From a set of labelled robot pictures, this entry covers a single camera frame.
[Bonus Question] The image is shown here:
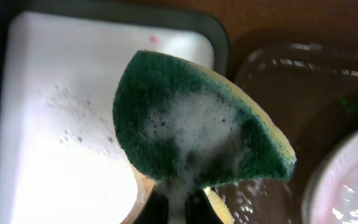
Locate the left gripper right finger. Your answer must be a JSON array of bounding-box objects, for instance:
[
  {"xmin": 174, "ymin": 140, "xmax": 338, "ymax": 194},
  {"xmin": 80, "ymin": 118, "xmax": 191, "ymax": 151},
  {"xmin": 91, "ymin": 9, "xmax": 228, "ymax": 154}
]
[{"xmin": 185, "ymin": 190, "xmax": 223, "ymax": 224}]

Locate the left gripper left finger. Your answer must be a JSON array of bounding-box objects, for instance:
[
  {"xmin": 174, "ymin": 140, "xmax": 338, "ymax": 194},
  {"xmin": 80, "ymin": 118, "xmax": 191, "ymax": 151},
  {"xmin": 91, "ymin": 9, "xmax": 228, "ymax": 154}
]
[{"xmin": 132, "ymin": 187, "xmax": 169, "ymax": 224}]

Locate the green and yellow sponge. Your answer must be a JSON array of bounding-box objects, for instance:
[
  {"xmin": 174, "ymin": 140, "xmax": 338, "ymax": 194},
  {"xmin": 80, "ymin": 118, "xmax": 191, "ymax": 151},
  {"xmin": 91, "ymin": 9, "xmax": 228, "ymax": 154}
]
[{"xmin": 112, "ymin": 50, "xmax": 296, "ymax": 223}]

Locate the pale green plate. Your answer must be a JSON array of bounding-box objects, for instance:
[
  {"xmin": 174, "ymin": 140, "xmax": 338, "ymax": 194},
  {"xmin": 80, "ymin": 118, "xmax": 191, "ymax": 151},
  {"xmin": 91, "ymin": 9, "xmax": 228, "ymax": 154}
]
[{"xmin": 301, "ymin": 130, "xmax": 358, "ymax": 224}]

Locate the small soapy water tray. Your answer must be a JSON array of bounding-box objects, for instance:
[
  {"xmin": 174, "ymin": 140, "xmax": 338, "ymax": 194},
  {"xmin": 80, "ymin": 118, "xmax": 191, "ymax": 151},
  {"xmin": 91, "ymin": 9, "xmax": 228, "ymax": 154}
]
[{"xmin": 0, "ymin": 1, "xmax": 229, "ymax": 223}]

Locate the large brown plastic tray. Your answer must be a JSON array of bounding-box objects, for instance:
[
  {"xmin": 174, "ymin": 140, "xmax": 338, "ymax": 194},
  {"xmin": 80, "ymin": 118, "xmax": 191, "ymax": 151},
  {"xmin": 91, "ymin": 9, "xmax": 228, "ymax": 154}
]
[{"xmin": 216, "ymin": 43, "xmax": 358, "ymax": 223}]

